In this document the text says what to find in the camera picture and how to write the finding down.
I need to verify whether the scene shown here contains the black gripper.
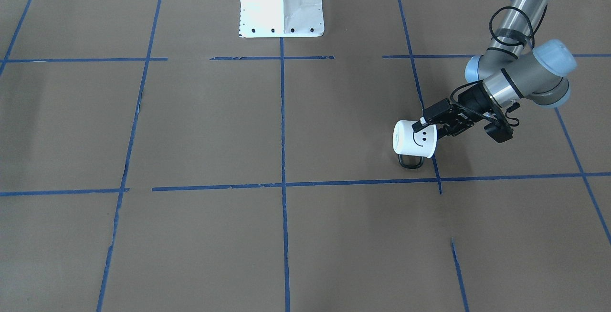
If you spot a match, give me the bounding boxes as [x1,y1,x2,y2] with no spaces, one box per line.
[412,85,507,137]

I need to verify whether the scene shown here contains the white smiley mug black handle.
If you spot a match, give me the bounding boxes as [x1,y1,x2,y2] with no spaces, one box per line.
[392,120,437,169]

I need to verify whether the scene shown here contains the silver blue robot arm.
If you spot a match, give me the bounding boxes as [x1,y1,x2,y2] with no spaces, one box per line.
[408,0,577,143]

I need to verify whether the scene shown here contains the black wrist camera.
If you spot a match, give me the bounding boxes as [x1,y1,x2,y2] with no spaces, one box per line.
[484,120,513,143]

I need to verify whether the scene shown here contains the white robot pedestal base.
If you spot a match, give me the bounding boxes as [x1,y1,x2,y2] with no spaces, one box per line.
[239,0,325,38]

